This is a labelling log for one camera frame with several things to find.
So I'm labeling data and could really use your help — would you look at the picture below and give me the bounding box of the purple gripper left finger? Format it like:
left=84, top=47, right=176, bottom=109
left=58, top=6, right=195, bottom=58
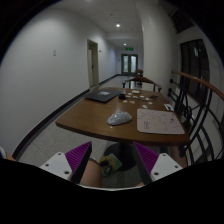
left=39, top=141, right=93, bottom=185

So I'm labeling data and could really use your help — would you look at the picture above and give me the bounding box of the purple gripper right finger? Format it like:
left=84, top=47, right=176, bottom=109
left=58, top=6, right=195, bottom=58
left=132, top=141, right=184, bottom=185

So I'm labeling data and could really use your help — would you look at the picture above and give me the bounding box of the white patterned mouse pad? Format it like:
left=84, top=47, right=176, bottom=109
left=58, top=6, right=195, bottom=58
left=137, top=108, right=185, bottom=135

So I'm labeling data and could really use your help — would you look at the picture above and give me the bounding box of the white computer mouse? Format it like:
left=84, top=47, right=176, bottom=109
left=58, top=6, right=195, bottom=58
left=107, top=111, right=132, bottom=126

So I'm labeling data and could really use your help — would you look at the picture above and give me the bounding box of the yellow black shoe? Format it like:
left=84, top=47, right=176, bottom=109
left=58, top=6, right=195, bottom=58
left=99, top=154, right=122, bottom=177

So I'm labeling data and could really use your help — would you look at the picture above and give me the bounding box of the round wooden table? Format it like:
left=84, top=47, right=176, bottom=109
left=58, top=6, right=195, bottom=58
left=56, top=88, right=190, bottom=171

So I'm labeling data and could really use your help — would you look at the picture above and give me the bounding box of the white card on table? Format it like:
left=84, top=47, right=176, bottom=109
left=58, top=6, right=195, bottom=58
left=164, top=104, right=174, bottom=111

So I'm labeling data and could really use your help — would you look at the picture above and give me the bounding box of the small black box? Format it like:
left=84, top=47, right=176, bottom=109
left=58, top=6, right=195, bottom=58
left=119, top=94, right=126, bottom=100

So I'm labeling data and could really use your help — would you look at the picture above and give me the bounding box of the dark closed laptop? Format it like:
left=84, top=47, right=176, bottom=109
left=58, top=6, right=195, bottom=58
left=85, top=89, right=120, bottom=103

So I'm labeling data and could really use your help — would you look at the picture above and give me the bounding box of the wooden chair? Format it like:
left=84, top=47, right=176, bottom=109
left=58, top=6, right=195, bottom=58
left=122, top=76, right=162, bottom=92

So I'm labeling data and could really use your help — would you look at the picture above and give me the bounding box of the glass double door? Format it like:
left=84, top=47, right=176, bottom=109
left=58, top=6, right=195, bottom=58
left=121, top=54, right=138, bottom=75

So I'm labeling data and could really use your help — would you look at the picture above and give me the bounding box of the dark window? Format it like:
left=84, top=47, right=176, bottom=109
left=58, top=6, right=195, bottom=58
left=180, top=39, right=210, bottom=103

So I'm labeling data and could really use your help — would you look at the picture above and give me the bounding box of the open side door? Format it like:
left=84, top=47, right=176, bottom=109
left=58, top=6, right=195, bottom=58
left=87, top=40, right=99, bottom=87

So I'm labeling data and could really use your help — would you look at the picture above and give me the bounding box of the green exit sign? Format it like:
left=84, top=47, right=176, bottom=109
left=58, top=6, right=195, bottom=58
left=125, top=47, right=133, bottom=51

